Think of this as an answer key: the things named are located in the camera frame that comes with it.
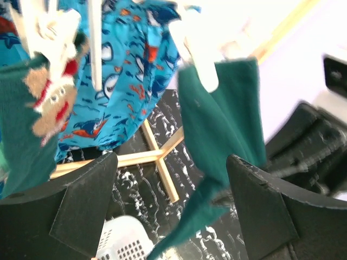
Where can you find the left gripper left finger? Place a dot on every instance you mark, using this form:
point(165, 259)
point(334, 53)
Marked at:
point(62, 218)

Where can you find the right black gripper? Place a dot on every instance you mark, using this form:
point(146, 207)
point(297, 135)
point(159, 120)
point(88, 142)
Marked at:
point(310, 151)

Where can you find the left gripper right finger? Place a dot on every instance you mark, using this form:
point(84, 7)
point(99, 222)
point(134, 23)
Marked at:
point(282, 221)

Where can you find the plain dark green sock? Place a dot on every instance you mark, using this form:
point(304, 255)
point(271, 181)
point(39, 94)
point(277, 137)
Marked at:
point(216, 125)

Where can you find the green reindeer sock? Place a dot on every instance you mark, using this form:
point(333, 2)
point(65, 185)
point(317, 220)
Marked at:
point(33, 111)

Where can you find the white plastic clip hanger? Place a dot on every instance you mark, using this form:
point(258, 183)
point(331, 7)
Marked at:
point(43, 29)

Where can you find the white plastic basket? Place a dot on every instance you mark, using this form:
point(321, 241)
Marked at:
point(123, 238)

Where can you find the blue shark print shorts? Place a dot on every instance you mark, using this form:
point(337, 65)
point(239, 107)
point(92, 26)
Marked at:
point(139, 59)

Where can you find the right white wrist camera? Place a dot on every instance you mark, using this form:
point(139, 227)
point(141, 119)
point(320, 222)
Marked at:
point(334, 63)

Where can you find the wooden clothes rack frame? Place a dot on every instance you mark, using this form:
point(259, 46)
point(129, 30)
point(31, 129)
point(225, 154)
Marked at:
point(157, 155)

